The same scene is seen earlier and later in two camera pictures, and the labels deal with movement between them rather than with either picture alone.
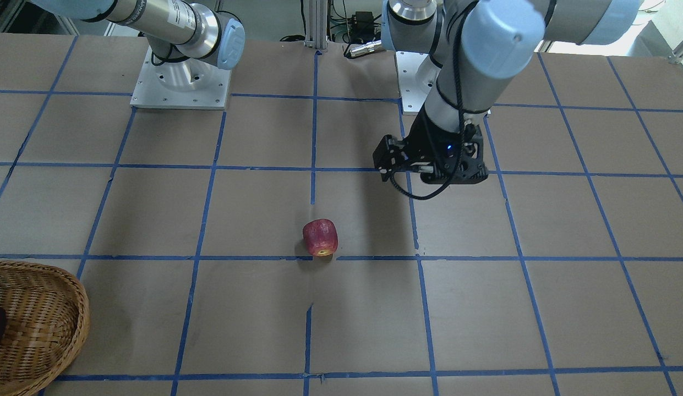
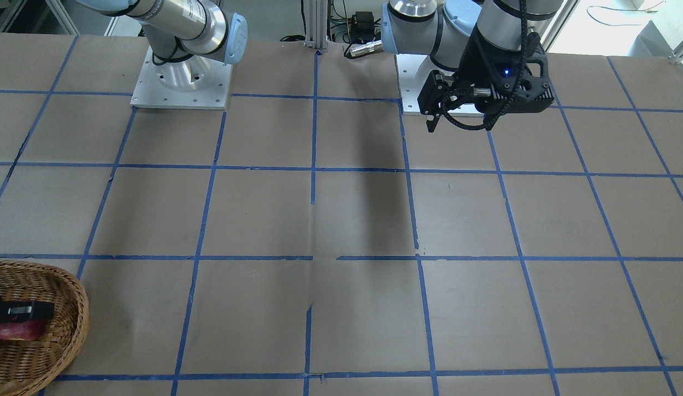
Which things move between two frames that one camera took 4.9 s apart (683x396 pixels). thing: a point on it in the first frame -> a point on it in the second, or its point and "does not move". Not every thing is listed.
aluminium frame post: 316,24 does not move
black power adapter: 362,27 does not move
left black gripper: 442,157 -> 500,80
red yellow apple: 321,237 -> 24,329
